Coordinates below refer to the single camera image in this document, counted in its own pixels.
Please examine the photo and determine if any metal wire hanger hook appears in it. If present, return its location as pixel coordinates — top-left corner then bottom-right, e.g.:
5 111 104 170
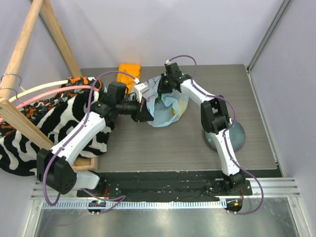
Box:
0 73 25 102

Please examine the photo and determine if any orange patterned cloth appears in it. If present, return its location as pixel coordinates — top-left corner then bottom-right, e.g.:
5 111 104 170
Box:
0 76 104 135

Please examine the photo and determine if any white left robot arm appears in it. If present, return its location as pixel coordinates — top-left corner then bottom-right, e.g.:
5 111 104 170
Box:
37 81 154 197

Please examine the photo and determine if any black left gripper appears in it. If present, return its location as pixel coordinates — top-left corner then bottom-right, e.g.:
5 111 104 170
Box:
117 95 154 122

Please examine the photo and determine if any wooden rack frame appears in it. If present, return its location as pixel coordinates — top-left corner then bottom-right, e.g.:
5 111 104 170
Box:
0 0 96 176

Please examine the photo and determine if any pink plastic hanger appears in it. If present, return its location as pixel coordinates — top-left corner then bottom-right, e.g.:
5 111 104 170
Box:
9 85 102 109

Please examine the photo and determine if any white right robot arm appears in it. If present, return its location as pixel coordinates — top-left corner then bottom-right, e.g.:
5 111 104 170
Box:
158 61 245 195

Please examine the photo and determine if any cream plastic hanger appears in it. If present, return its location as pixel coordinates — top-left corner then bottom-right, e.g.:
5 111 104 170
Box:
17 79 68 98

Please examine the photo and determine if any light blue plastic bag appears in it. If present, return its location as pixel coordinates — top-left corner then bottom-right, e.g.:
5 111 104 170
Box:
146 76 189 127

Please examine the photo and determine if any white slotted cable rail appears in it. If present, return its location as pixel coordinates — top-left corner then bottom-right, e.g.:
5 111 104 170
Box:
42 199 227 210

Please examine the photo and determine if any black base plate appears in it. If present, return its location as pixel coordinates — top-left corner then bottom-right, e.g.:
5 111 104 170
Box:
90 171 253 202

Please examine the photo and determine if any orange folded cloth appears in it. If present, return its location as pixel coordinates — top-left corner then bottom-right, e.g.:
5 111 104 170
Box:
116 63 142 92

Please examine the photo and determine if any black white zebra blanket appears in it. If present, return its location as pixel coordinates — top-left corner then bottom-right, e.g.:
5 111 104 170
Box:
0 91 115 176

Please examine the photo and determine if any blue ceramic plate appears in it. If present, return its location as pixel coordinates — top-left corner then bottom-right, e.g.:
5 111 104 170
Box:
204 122 246 152

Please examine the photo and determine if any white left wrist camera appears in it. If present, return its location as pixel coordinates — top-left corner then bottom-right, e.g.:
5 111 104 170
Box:
132 81 155 102

